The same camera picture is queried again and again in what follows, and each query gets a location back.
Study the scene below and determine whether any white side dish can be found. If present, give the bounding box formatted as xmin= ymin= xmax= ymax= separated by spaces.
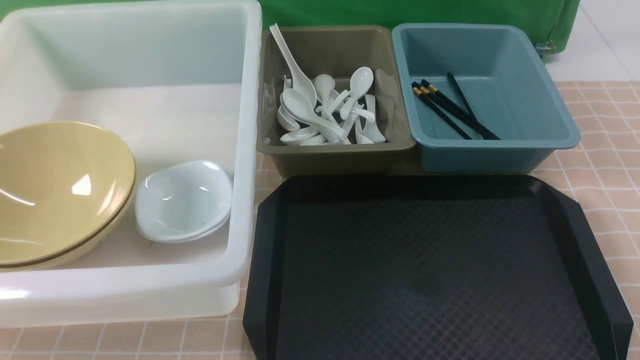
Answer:
xmin=134 ymin=161 xmax=233 ymax=240
xmin=135 ymin=219 xmax=230 ymax=244

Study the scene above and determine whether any black chopstick from tray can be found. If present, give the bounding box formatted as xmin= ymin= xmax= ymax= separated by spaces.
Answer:
xmin=446 ymin=72 xmax=480 ymax=124
xmin=411 ymin=80 xmax=499 ymax=141

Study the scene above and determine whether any yellow noodle bowl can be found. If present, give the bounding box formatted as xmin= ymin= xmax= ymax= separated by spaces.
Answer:
xmin=0 ymin=190 xmax=136 ymax=272
xmin=0 ymin=121 xmax=137 ymax=269

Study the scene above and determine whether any white soup spoon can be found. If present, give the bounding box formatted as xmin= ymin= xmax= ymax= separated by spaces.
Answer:
xmin=340 ymin=66 xmax=374 ymax=120
xmin=281 ymin=88 xmax=346 ymax=142

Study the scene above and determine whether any yellow noodle bowl in bin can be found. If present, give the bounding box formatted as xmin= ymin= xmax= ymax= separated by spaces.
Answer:
xmin=0 ymin=190 xmax=136 ymax=272

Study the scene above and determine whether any black serving tray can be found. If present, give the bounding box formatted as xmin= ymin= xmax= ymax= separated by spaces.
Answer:
xmin=243 ymin=175 xmax=634 ymax=360

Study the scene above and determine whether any long white spoon leaning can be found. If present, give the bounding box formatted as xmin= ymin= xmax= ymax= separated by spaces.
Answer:
xmin=269 ymin=23 xmax=318 ymax=107

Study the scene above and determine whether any white soup spoon upright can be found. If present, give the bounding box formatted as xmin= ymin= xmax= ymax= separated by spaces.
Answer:
xmin=340 ymin=66 xmax=374 ymax=120

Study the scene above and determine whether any olive green plastic bin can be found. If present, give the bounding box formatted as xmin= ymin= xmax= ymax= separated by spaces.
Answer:
xmin=256 ymin=25 xmax=416 ymax=178

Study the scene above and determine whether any black chopstick gold band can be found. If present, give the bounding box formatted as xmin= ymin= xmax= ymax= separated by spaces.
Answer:
xmin=420 ymin=79 xmax=500 ymax=141
xmin=411 ymin=82 xmax=473 ymax=141

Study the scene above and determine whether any white side dish in bin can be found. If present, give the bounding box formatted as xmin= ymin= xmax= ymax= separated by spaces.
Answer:
xmin=135 ymin=219 xmax=230 ymax=244

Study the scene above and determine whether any large white plastic bin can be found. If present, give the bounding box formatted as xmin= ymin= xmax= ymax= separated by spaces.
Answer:
xmin=1 ymin=0 xmax=262 ymax=328

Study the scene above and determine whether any blue plastic bin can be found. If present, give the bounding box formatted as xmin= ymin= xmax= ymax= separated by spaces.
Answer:
xmin=391 ymin=23 xmax=581 ymax=174

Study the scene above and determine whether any green cloth backdrop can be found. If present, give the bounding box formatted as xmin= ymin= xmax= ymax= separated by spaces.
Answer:
xmin=0 ymin=0 xmax=582 ymax=56

